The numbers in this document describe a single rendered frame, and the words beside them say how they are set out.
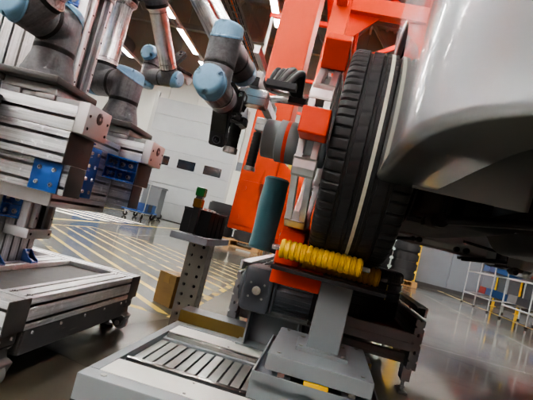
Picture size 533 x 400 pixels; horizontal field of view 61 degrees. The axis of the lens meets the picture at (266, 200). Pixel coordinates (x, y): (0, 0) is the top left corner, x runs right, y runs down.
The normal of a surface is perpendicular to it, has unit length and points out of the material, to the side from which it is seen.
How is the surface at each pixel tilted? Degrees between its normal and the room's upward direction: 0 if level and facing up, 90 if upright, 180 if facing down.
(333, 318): 90
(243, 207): 90
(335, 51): 125
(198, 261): 90
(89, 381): 90
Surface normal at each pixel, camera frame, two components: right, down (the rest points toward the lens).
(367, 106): -0.07, -0.30
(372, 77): 0.00, -0.56
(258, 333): -0.13, -0.09
